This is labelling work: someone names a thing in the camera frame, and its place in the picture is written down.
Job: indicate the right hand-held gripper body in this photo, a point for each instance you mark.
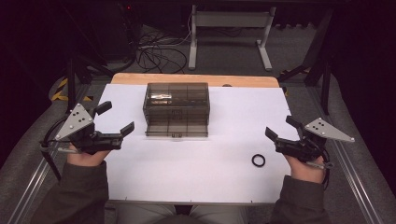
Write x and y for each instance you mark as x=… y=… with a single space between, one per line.
x=323 y=130

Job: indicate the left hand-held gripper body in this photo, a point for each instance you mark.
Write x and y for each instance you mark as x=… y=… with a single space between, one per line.
x=76 y=123

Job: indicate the smoky transparent drawer box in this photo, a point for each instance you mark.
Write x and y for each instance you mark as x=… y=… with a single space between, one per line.
x=176 y=115

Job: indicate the person's left hand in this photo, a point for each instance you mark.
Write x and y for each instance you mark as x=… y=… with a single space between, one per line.
x=84 y=158

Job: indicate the person's right hand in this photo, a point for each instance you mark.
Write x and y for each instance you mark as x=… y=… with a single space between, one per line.
x=306 y=171

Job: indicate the yellow black hazard tape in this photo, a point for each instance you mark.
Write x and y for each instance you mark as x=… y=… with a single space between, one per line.
x=59 y=97

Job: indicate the black tripod stand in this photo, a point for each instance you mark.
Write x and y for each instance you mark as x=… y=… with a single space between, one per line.
x=71 y=84

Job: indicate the black metal stand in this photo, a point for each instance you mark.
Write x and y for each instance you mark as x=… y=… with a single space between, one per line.
x=326 y=90

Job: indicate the wooden table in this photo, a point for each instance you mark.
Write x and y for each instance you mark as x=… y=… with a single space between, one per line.
x=140 y=79

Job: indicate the white paper sheet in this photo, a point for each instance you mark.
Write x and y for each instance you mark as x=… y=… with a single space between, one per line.
x=218 y=143

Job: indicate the black equipment case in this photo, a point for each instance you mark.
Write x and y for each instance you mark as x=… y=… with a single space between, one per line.
x=118 y=34

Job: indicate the person's right leg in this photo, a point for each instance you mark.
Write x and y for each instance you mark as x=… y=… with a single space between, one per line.
x=218 y=215

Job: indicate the white metal stand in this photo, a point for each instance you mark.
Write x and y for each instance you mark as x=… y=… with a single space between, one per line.
x=230 y=19

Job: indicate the aluminium rail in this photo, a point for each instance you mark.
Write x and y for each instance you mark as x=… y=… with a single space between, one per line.
x=31 y=186
x=358 y=183

